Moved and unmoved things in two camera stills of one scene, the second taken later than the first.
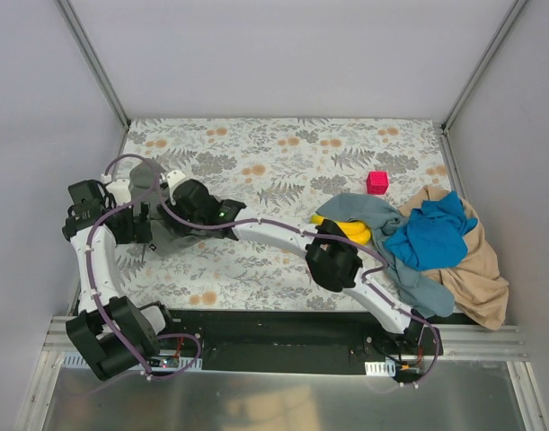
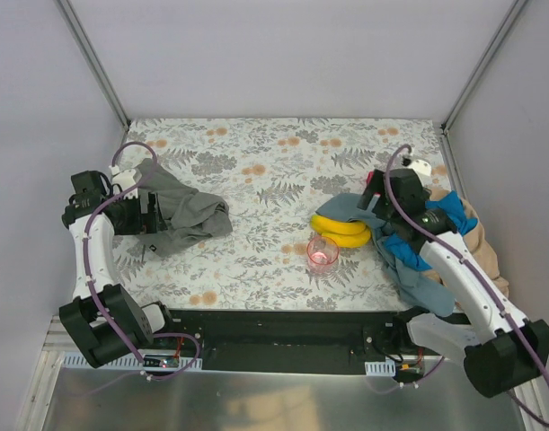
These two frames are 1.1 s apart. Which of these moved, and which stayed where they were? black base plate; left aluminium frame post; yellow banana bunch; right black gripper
Moved: right black gripper
Stayed: black base plate; left aluminium frame post; yellow banana bunch
